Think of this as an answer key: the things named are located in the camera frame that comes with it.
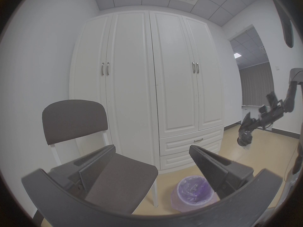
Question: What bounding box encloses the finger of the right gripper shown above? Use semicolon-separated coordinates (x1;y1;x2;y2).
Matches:
241;112;256;128

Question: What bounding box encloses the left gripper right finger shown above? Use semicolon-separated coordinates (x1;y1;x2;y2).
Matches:
189;145;254;201

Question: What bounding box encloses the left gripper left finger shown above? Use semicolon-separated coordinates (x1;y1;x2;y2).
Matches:
48;144;116;200

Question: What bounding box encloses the black plastic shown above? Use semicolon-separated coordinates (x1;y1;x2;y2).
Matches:
237;126;253;147

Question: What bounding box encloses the purple plastic bag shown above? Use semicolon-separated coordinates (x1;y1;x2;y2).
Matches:
171;175;219;213

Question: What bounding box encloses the white trash bin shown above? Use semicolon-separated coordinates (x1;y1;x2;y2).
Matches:
177;176;214;206

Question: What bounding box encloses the grey curtain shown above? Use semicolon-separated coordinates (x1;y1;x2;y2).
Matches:
239;62;275;107

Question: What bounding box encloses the white chair with grey pads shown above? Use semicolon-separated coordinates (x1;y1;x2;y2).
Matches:
33;99;158;224

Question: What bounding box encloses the white wardrobe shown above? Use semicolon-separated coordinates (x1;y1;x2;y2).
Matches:
69;10;225;174

